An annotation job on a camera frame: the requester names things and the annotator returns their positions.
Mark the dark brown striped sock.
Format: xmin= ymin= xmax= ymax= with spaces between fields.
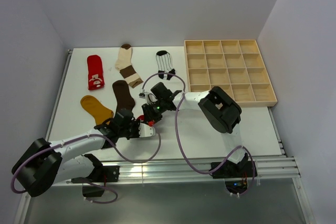
xmin=112 ymin=80 xmax=135 ymax=112

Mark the red white striped sock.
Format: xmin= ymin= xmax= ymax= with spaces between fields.
xmin=137 ymin=115 xmax=144 ymax=121

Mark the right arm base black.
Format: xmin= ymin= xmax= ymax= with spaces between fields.
xmin=210 ymin=153 xmax=258 ymax=197

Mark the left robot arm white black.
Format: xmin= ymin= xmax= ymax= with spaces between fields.
xmin=10 ymin=109 xmax=140 ymax=197

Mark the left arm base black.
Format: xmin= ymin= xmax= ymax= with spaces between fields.
xmin=71 ymin=165 xmax=120 ymax=198

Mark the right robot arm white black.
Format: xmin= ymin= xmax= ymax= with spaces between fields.
xmin=139 ymin=82 xmax=248 ymax=177

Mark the mustard yellow striped sock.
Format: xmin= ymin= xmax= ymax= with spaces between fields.
xmin=80 ymin=95 xmax=114 ymax=125

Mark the white black pinstripe sock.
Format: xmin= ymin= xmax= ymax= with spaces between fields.
xmin=155 ymin=50 xmax=176 ymax=81

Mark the cream brown striped sock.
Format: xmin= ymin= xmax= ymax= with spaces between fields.
xmin=115 ymin=44 xmax=143 ymax=88

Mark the red sock with face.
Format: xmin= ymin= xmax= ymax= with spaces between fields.
xmin=87 ymin=55 xmax=104 ymax=91

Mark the wooden compartment tray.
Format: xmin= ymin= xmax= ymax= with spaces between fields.
xmin=184 ymin=39 xmax=278 ymax=107

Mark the aluminium rail frame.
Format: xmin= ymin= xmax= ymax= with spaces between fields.
xmin=13 ymin=48 xmax=316 ymax=224

